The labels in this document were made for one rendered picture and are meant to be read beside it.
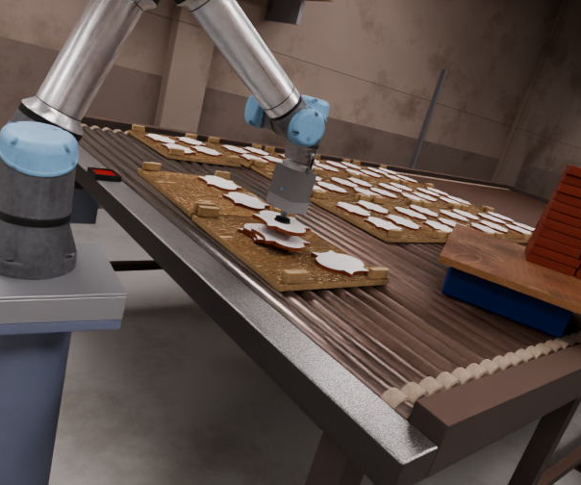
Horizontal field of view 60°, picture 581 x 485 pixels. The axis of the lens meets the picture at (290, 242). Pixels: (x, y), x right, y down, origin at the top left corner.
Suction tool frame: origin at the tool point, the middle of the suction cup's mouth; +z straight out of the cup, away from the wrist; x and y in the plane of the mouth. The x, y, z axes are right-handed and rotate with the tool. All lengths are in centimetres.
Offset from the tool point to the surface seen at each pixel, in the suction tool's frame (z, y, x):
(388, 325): 7.2, -37.5, 0.4
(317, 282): 5.2, -20.5, 5.3
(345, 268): 4.2, -17.7, -7.3
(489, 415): 5, -65, 12
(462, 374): 7, -55, 2
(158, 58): -23, 276, -114
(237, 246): 5.2, -0.3, 12.7
